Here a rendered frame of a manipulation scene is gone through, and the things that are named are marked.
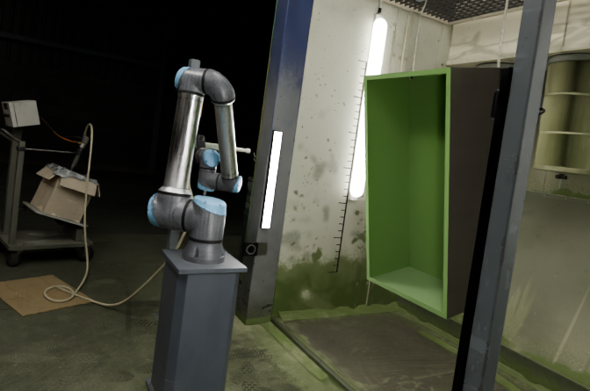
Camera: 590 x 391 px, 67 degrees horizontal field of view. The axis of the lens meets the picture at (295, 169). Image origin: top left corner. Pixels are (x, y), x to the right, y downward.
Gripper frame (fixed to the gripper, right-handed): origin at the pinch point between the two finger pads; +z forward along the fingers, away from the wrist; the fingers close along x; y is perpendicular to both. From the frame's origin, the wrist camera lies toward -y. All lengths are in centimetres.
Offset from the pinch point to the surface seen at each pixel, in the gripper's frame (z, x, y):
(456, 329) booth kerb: -64, 175, 98
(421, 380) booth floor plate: -98, 110, 105
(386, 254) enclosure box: -56, 112, 48
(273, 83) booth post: -1, 47, -48
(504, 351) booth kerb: -100, 175, 95
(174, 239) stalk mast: 15, 0, 58
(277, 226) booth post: -6, 60, 43
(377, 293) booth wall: -6, 155, 93
